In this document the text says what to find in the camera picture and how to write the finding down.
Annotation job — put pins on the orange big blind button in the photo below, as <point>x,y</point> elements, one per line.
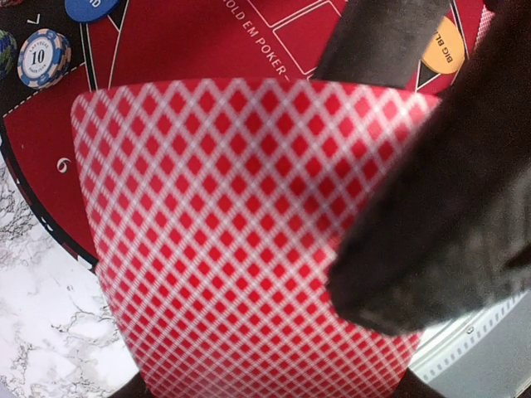
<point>445,53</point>

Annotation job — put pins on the round red black poker mat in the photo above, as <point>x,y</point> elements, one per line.
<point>43,224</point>

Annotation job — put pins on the front aluminium rail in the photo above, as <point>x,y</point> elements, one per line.
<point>483,354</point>

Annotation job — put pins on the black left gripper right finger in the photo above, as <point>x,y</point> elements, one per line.
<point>411,386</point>

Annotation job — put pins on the blue chips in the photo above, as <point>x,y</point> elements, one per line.
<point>44,59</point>

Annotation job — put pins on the green chips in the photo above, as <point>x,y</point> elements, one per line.
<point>8,48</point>

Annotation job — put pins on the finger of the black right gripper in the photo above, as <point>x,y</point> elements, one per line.
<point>448,231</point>
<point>379,42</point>

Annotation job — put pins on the blue small blind button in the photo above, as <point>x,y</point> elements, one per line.
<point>85,11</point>

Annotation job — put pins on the red playing card deck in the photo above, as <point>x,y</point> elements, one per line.
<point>216,208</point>

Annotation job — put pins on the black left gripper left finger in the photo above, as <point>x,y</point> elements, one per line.
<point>135,388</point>

